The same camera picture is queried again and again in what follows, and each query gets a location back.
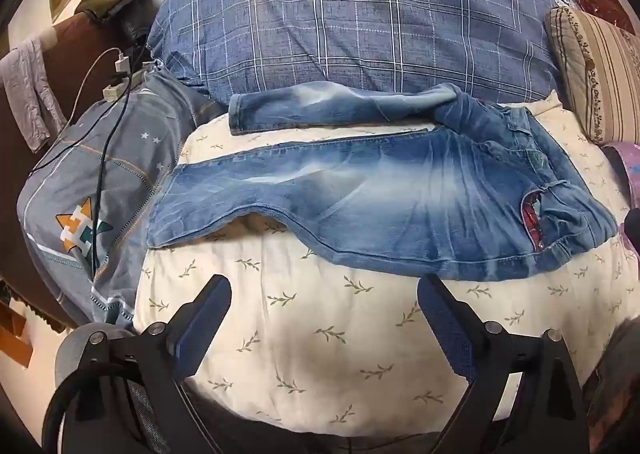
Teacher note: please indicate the white leaf-print blanket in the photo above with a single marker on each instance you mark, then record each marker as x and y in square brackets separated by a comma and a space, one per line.
[325, 334]

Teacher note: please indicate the dark denim cloth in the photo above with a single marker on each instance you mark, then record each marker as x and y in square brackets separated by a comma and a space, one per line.
[134, 19]

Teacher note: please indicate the blue denim pants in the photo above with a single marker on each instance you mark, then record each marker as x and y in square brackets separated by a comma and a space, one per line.
[375, 194]

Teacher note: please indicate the white power strip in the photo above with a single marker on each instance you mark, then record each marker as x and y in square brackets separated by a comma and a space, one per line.
[117, 89]

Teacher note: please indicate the orange wooden cabinet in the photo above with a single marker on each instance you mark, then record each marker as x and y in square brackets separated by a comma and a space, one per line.
[15, 339]

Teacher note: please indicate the beige striped pillow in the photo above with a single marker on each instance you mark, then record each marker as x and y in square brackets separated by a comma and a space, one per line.
[600, 74]

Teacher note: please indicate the blue plaid pillow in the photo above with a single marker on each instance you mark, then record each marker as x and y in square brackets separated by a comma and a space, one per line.
[350, 34]

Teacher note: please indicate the brown headboard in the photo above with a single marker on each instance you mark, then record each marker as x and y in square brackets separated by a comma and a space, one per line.
[65, 49]

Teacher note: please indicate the purple patterned cloth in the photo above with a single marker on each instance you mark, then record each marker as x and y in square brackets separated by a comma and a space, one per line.
[625, 169]

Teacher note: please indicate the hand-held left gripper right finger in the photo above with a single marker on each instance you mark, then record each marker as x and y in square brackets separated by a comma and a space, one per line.
[452, 339]

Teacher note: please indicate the white charger plug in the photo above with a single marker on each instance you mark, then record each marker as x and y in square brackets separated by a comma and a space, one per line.
[122, 63]

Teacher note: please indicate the grey-blue star-print pillow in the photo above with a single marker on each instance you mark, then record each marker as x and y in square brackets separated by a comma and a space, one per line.
[75, 174]

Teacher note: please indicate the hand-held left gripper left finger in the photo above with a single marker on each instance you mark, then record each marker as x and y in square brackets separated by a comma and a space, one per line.
[186, 344]

